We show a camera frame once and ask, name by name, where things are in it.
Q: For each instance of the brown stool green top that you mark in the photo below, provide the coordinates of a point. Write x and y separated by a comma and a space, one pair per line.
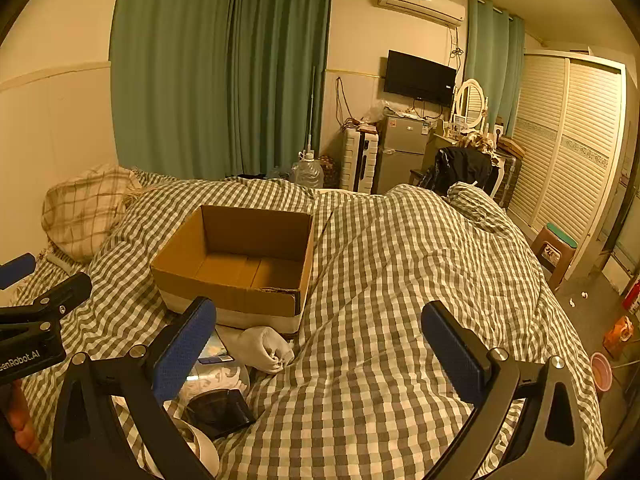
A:
555, 247

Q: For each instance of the white air conditioner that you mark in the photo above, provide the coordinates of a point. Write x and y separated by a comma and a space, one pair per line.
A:
420, 2

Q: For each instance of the black wall television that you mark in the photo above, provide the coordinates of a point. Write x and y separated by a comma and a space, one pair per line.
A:
420, 77

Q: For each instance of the black jacket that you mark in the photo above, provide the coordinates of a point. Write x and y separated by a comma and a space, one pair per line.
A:
460, 167

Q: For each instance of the green white checkered duvet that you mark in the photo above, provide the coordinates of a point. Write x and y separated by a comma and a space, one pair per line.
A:
375, 260

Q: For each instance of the silver fridge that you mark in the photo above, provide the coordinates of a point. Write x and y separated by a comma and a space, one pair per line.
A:
402, 155

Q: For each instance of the large clear water jug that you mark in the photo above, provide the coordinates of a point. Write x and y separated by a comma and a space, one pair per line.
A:
307, 172

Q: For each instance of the pink plastic basin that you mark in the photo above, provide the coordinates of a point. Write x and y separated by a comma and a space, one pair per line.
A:
601, 372

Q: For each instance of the clear plastic bag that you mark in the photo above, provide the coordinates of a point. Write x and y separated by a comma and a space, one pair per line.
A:
380, 112

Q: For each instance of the person's left hand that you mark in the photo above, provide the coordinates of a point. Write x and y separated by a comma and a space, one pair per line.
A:
22, 420

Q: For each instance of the white ribbed suitcase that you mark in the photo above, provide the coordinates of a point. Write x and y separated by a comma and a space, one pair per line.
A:
357, 160

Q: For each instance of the red fire extinguisher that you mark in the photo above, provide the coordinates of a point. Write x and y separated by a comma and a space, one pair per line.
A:
632, 297

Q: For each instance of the cardboard box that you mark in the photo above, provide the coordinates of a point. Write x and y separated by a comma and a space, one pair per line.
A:
235, 295

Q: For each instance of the green curtain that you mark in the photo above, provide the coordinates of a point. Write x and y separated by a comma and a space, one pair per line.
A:
492, 70
170, 70
285, 70

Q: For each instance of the white sock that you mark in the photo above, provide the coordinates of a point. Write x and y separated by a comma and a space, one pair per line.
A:
265, 347

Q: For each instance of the orange bag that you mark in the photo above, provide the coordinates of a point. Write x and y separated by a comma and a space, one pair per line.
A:
617, 337

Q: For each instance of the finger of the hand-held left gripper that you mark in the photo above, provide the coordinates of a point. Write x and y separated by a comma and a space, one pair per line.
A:
17, 270
55, 297

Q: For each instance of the white tape roll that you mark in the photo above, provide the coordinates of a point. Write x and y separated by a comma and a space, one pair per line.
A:
200, 452

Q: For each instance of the floral patterned bag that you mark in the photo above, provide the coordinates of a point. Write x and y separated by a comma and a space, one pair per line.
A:
331, 170

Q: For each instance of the oval white vanity mirror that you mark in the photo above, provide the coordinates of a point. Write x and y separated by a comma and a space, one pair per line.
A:
470, 102

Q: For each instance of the dark suitcase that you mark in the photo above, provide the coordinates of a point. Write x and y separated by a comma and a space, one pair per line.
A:
510, 180

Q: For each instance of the patterned brown cloth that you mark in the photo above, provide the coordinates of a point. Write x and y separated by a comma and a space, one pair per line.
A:
477, 142

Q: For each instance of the white louvered wardrobe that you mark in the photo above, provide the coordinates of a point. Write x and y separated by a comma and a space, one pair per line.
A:
565, 160

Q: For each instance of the beige plaid pillow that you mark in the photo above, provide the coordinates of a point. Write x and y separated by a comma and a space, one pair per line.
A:
85, 210

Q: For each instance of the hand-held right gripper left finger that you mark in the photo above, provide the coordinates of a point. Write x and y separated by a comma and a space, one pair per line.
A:
182, 355

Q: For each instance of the white pole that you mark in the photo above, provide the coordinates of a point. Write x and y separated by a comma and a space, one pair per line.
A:
311, 110

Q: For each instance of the small blue white carton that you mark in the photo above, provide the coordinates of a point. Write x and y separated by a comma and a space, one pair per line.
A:
217, 357

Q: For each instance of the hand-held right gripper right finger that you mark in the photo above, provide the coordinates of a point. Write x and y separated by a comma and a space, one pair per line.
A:
452, 355

